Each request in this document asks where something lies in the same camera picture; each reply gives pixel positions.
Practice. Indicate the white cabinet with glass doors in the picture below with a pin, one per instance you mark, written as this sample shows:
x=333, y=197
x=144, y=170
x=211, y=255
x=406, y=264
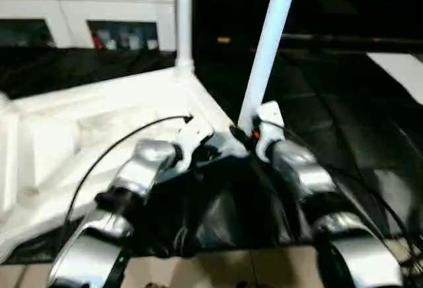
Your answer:
x=82, y=4

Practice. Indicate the white plastic table leg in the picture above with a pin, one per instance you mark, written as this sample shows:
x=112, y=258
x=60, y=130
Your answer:
x=184, y=20
x=271, y=37

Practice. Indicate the black plastic mat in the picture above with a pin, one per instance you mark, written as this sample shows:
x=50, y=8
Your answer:
x=330, y=103

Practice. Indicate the small beige block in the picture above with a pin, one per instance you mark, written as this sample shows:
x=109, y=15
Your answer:
x=223, y=39

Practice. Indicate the white flat board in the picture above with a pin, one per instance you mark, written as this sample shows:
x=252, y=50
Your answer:
x=396, y=73

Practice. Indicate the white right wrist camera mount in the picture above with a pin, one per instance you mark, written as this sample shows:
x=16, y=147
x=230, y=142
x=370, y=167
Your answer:
x=269, y=119

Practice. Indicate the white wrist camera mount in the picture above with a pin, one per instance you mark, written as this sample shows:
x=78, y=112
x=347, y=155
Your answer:
x=269, y=119
x=195, y=132

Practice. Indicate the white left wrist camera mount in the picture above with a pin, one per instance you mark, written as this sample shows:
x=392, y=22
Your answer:
x=195, y=132

